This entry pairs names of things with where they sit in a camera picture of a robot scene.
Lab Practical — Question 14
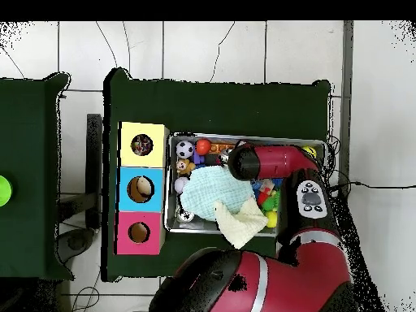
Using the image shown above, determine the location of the light blue muslin cloth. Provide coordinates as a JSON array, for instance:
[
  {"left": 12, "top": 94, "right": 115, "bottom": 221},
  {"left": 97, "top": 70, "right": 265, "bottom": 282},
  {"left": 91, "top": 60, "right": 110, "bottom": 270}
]
[{"left": 180, "top": 165, "right": 256, "bottom": 222}]

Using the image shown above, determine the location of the cream muslin cloth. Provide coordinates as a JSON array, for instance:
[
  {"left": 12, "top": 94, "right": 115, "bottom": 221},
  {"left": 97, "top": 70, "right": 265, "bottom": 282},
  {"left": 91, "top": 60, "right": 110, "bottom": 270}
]
[{"left": 214, "top": 197, "right": 269, "bottom": 250}]

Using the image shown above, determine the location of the colourful paper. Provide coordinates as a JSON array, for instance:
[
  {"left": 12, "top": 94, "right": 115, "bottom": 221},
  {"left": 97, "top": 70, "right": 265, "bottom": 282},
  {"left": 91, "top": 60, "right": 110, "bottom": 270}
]
[{"left": 131, "top": 134, "right": 154, "bottom": 156}]

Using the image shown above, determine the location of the shallow metal mesh bin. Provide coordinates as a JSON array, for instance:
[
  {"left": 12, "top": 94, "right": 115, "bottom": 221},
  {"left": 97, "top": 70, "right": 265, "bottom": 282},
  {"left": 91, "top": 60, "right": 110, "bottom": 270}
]
[{"left": 163, "top": 131, "right": 327, "bottom": 240}]

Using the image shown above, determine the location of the wooden box with three holes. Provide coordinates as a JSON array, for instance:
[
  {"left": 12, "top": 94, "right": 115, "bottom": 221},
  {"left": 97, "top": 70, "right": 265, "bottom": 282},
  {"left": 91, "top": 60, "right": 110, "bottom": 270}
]
[{"left": 115, "top": 121, "right": 171, "bottom": 255}]

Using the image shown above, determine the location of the orange ball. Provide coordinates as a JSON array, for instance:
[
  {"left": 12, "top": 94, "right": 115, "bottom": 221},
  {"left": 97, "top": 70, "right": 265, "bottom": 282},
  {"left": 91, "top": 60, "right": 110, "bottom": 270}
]
[{"left": 195, "top": 138, "right": 213, "bottom": 156}]

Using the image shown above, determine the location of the black and white soccer ball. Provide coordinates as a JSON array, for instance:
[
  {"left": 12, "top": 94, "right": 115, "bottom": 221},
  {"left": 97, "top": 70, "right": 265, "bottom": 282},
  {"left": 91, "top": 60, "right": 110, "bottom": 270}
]
[{"left": 175, "top": 140, "right": 195, "bottom": 159}]

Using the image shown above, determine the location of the dark green tablecloth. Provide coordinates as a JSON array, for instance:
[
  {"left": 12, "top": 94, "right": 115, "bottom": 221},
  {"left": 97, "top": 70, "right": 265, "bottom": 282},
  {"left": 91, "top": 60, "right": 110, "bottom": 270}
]
[
  {"left": 0, "top": 72, "right": 74, "bottom": 282},
  {"left": 101, "top": 67, "right": 332, "bottom": 283}
]

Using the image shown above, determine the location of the green plastic cup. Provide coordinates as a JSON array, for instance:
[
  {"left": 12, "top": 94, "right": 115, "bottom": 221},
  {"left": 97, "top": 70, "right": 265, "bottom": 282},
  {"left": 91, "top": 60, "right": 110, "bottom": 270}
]
[{"left": 0, "top": 175, "right": 13, "bottom": 207}]

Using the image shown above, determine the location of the black cable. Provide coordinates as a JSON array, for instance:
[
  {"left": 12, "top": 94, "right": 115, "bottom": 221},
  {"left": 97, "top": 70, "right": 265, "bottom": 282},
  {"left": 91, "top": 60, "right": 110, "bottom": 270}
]
[{"left": 327, "top": 180, "right": 416, "bottom": 202}]

